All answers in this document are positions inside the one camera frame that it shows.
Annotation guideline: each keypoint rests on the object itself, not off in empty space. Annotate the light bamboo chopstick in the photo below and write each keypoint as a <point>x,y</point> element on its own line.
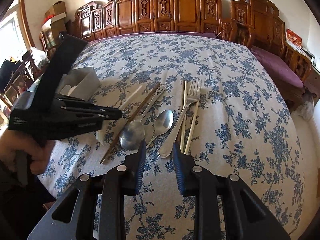
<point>193,122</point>
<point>184,92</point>

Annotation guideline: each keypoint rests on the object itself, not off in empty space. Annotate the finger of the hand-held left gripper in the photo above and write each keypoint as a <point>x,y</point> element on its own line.
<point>95,120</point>
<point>87,107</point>

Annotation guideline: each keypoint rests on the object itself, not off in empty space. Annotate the person's left hand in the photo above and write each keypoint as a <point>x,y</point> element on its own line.
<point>35,152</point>

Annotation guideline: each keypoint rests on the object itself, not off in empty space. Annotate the grey utensil organizer box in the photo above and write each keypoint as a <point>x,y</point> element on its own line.
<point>85,85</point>

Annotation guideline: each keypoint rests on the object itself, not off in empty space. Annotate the small cardboard box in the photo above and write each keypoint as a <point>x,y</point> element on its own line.
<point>56,8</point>

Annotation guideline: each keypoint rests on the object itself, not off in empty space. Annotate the dark brown wooden chopstick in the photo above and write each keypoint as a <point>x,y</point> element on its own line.
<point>140,108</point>

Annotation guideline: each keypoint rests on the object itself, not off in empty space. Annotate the person's left forearm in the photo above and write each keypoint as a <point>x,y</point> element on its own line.
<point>12,197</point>

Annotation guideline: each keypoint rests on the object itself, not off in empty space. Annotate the white plastic bag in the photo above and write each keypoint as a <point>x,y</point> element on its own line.
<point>39,56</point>

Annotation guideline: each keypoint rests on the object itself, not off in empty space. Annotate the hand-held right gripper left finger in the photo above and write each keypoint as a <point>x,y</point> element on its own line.
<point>141,166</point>

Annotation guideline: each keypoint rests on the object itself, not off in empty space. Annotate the dark wooden chair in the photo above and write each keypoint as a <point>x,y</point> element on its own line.
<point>17,72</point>

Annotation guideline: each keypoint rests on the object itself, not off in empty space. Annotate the small steel spoon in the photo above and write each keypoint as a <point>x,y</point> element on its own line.
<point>165,121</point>

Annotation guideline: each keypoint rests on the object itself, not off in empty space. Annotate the blue floral tablecloth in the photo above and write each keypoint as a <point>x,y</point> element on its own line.
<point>225,80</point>

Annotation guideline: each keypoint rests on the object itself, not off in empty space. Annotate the large cardboard box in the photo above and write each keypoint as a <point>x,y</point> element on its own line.
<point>56,27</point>

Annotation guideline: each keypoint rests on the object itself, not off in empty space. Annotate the translucent plastic bag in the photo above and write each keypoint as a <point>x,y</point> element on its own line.
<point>306,108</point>

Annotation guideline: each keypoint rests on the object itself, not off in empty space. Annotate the long carved wooden bench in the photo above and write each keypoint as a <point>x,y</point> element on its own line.
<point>185,10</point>

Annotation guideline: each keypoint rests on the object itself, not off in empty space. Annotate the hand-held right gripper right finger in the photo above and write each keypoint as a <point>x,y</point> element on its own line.
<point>178,170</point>

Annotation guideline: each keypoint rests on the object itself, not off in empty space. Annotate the steel fork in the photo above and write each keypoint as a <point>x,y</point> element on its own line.
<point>175,132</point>

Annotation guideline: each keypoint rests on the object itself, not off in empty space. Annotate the white chopstick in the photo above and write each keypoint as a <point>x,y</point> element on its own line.
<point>132,96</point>

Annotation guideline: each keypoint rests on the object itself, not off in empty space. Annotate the red card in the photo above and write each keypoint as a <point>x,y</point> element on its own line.
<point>294,37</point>

